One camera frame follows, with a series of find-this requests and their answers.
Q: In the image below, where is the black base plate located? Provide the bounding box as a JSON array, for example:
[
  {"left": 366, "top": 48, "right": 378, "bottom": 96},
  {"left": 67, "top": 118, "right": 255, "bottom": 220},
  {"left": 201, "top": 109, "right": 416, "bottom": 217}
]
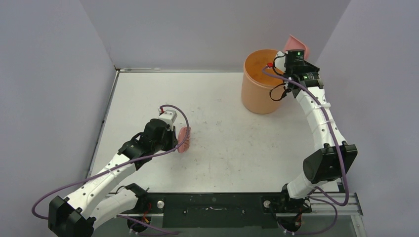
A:
[{"left": 126, "top": 193, "right": 312, "bottom": 229}]

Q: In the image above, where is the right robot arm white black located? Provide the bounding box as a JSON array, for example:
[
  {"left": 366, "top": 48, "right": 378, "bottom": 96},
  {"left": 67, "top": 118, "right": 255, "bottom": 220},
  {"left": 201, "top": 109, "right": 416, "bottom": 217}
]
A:
[{"left": 272, "top": 49, "right": 358, "bottom": 212}]

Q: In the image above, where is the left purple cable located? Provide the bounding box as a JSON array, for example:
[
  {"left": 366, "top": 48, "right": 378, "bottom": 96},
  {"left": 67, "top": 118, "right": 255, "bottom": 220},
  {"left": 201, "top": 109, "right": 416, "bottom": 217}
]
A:
[{"left": 31, "top": 104, "right": 191, "bottom": 237}]

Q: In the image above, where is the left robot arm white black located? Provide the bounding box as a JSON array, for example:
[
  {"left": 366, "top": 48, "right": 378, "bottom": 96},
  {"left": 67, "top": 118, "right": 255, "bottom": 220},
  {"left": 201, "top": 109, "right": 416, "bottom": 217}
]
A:
[{"left": 48, "top": 115, "right": 178, "bottom": 237}]

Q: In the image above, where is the pink plastic hand brush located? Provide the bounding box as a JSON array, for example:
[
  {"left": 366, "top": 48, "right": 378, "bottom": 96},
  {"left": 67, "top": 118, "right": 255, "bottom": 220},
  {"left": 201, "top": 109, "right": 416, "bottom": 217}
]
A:
[{"left": 177, "top": 126, "right": 190, "bottom": 153}]

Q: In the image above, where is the pink plastic dustpan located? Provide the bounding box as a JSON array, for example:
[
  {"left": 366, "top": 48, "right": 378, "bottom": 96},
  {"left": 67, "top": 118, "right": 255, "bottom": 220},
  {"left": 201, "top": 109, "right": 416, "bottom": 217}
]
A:
[{"left": 283, "top": 35, "right": 310, "bottom": 60}]

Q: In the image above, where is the orange plastic bucket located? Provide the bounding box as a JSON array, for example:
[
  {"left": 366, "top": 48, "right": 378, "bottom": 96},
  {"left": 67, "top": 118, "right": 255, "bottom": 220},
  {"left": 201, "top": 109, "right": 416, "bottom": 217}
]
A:
[{"left": 241, "top": 49, "right": 284, "bottom": 115}]

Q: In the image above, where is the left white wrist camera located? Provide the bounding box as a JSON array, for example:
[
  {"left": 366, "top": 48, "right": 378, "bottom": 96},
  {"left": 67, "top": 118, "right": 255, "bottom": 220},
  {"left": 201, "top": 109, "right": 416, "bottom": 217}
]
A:
[{"left": 158, "top": 110, "right": 177, "bottom": 130}]

